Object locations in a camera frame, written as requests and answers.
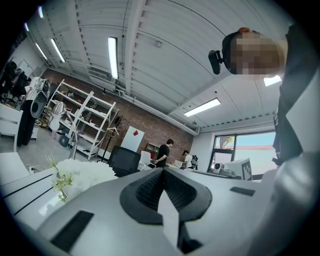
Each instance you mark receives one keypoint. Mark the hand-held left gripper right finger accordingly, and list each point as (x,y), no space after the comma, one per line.
(237,220)

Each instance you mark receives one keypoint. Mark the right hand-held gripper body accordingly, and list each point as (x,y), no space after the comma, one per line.
(246,170)

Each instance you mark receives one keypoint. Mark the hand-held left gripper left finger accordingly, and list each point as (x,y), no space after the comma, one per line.
(105,212)

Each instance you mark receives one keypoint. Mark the white flowers bunch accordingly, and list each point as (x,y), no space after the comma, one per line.
(82,172)

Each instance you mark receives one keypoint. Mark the window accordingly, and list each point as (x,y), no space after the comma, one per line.
(252,150)

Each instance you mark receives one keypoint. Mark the grey backpack rig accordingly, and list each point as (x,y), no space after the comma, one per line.
(38,105)
(194,160)

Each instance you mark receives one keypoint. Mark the black mesh office chair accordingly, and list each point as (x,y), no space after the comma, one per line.
(123,160)

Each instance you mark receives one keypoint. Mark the black coat stand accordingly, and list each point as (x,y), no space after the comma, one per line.
(108,147)

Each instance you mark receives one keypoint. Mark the white office chair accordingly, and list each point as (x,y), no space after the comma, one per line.
(145,157)

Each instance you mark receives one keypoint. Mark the white panel with red diamond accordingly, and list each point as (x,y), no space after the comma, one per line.
(131,142)

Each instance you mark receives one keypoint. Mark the ceiling light tube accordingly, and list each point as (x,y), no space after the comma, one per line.
(202,107)
(41,51)
(272,80)
(40,12)
(58,50)
(113,57)
(26,27)

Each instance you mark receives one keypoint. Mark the white table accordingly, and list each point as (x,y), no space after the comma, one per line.
(30,197)

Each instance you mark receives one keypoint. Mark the wooden cabinet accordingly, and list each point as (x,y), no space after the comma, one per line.
(151,147)

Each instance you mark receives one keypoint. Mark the teal bin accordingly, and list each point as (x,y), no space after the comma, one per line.
(63,142)

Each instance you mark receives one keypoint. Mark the wooden clothes hanger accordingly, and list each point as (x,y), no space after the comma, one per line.
(113,128)

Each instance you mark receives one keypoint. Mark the silver desk lamp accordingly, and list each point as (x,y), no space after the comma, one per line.
(57,115)

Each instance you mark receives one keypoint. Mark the white metal shelving unit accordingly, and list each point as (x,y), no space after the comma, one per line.
(88,102)

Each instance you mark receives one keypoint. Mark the person's head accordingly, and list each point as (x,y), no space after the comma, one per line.
(252,57)

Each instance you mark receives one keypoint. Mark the person's black shirt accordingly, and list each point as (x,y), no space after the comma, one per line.
(291,50)

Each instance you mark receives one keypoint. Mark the black head-mounted camera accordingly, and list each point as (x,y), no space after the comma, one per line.
(215,62)

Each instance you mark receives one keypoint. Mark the wall air conditioner unit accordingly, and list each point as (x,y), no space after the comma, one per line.
(100,75)

